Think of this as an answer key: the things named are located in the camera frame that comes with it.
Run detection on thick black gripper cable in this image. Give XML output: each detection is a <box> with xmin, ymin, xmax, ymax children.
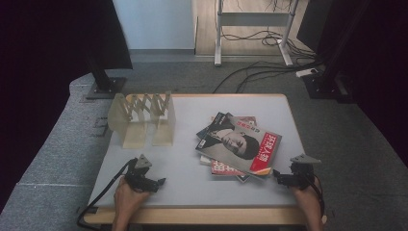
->
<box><xmin>76</xmin><ymin>158</ymin><xmax>136</xmax><ymax>231</ymax></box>

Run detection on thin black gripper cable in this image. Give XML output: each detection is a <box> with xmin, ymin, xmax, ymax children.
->
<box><xmin>315</xmin><ymin>177</ymin><xmax>325</xmax><ymax>217</ymax></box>

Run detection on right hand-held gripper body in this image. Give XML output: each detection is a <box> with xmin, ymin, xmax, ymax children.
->
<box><xmin>289</xmin><ymin>153</ymin><xmax>321</xmax><ymax>189</ymax></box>

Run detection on white table mat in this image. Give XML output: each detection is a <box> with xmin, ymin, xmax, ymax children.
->
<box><xmin>88</xmin><ymin>94</ymin><xmax>306</xmax><ymax>208</ymax></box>

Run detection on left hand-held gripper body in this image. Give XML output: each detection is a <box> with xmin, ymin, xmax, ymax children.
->
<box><xmin>124</xmin><ymin>154</ymin><xmax>154</xmax><ymax>193</ymax></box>

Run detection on person's left hand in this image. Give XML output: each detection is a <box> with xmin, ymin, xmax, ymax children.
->
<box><xmin>114</xmin><ymin>177</ymin><xmax>151</xmax><ymax>214</ymax></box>

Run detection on dark blue illustrated magazine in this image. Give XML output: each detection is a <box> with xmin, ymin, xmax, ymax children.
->
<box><xmin>195</xmin><ymin>111</ymin><xmax>252</xmax><ymax>185</ymax></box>

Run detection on beige expandable book rack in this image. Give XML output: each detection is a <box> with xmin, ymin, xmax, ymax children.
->
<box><xmin>107</xmin><ymin>90</ymin><xmax>177</xmax><ymax>150</ymax></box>

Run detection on person's right hand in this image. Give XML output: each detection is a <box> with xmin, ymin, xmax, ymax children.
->
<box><xmin>290</xmin><ymin>179</ymin><xmax>321</xmax><ymax>210</ymax></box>

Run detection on dark curtain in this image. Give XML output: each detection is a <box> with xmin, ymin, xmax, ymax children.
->
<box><xmin>296</xmin><ymin>0</ymin><xmax>408</xmax><ymax>167</ymax></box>
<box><xmin>0</xmin><ymin>0</ymin><xmax>134</xmax><ymax>213</ymax></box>

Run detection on portrait magazine with red label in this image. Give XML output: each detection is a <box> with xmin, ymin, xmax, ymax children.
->
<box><xmin>194</xmin><ymin>115</ymin><xmax>283</xmax><ymax>177</ymax></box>

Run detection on white metal desk frame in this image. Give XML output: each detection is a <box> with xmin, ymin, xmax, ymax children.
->
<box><xmin>214</xmin><ymin>0</ymin><xmax>301</xmax><ymax>66</ymax></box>

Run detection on bundle of black floor cables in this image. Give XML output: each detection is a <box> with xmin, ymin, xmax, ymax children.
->
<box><xmin>213</xmin><ymin>27</ymin><xmax>325</xmax><ymax>94</ymax></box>

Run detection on red-brown magazine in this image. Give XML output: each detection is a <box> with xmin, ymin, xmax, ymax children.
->
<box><xmin>210</xmin><ymin>115</ymin><xmax>258</xmax><ymax>177</ymax></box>

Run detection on white power strip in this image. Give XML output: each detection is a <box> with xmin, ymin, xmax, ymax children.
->
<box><xmin>295</xmin><ymin>67</ymin><xmax>319</xmax><ymax>78</ymax></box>

